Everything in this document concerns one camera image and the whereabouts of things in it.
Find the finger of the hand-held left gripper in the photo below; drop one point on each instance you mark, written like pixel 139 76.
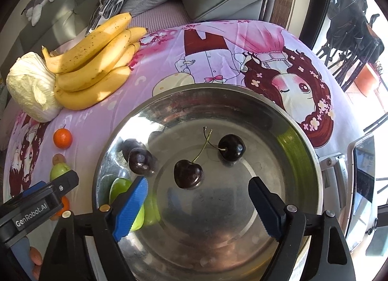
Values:
pixel 33 188
pixel 68 179

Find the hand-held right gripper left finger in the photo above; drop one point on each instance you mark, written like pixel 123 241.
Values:
pixel 133 205

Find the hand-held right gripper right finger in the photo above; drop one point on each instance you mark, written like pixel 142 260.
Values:
pixel 263 205

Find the round green jujube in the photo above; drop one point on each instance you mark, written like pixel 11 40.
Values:
pixel 59 172

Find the oblong green jujube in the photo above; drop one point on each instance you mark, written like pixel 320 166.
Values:
pixel 118 187

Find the orange tangerine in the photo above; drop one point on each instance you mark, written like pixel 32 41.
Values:
pixel 64 203
pixel 62 139

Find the dark stemless cherry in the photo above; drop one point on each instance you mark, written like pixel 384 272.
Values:
pixel 141 161

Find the dark cherry with stem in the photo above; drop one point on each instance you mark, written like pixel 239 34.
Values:
pixel 232 147
pixel 188 174

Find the steel basin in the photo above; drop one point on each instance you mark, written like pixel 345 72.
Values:
pixel 248 117

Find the person's left hand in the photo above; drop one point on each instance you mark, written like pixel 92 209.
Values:
pixel 35 261

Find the silver phone stand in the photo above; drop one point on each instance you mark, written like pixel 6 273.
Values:
pixel 333 162

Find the napa cabbage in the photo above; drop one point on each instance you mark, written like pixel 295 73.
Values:
pixel 30 87

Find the black smartphone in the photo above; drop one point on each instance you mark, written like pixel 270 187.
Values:
pixel 362 171

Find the yellow banana bunch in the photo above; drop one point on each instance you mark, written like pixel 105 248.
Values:
pixel 91 68

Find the printed cartoon tablecloth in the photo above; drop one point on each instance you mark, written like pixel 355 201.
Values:
pixel 157 56

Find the orange flowerpot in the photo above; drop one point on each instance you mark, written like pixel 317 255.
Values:
pixel 366 79

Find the black folding rack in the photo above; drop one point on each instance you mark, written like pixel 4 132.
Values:
pixel 348 26

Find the black window frame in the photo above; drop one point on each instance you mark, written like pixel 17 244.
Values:
pixel 318 5

